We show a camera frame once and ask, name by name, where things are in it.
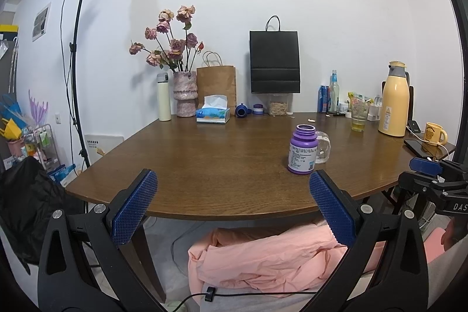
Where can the brown paper bag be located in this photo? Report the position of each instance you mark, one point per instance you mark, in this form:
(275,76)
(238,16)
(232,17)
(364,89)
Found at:
(215,81)

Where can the blue tissue box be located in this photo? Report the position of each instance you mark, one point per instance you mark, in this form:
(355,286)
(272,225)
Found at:
(213,112)

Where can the clear glass bottle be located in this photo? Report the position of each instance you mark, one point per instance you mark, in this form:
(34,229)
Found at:
(334,92)

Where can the white thermos bottle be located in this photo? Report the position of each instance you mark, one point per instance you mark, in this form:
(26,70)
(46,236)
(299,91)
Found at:
(163,98)

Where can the black paper bag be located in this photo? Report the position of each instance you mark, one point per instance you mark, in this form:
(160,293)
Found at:
(275,61)

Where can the purple feather decoration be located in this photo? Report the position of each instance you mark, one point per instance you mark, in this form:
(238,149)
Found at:
(37,108)

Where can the white wall socket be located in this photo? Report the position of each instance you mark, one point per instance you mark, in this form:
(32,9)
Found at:
(57,118)

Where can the purple pill bottle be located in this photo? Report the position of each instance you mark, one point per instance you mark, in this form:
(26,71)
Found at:
(302,151)

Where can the yellow box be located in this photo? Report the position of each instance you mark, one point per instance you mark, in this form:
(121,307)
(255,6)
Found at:
(8,29)

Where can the glass of yellow liquid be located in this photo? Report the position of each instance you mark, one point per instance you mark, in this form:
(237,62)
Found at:
(359,116)

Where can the blue packet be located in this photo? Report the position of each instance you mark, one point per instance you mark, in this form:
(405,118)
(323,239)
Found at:
(63,174)

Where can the pink cloth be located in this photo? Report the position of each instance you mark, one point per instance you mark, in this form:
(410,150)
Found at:
(263,257)

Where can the black smartphone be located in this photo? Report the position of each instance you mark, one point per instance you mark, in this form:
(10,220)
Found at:
(420,147)

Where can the white board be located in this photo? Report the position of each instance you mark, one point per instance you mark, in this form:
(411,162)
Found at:
(102,147)

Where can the white charger block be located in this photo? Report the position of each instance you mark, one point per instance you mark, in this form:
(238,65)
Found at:
(374,112)

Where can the pink speckled vase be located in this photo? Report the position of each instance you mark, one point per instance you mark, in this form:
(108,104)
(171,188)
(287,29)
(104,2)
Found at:
(185,92)

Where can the colourful snack packet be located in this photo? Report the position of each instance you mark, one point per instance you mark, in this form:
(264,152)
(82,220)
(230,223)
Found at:
(354,97)

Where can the yellow mug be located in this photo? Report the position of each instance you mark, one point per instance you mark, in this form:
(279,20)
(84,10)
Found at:
(434,133)

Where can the blue drink can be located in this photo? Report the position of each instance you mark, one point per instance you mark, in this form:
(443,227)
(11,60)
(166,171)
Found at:
(323,99)

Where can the black jacket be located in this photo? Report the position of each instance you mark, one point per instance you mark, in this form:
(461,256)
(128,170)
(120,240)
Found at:
(27,209)

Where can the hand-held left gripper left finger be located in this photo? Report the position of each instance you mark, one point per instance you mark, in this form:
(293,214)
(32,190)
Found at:
(134,211)

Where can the clear container of grains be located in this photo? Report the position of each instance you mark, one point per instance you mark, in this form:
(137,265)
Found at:
(279,105)

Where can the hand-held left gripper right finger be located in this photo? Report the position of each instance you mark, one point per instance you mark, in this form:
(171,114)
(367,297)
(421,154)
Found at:
(332,211)

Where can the small purple jar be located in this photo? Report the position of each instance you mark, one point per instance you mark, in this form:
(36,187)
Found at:
(258,109)

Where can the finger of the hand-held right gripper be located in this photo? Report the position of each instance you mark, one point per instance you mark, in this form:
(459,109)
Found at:
(415,182)
(424,166)

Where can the yellow thermos jug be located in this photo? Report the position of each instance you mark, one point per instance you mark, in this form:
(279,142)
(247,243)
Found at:
(394,103)

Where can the dried pink roses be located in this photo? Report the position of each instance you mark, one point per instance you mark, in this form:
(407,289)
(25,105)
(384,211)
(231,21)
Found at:
(172,41)

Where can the clear glass cup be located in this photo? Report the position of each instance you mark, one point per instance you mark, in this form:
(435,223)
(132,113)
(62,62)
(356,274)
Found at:
(322,148)

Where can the wall poster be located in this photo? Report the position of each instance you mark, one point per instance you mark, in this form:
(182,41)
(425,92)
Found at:
(41,21)

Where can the dark blue cup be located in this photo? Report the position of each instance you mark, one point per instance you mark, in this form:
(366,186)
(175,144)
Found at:
(241,110)

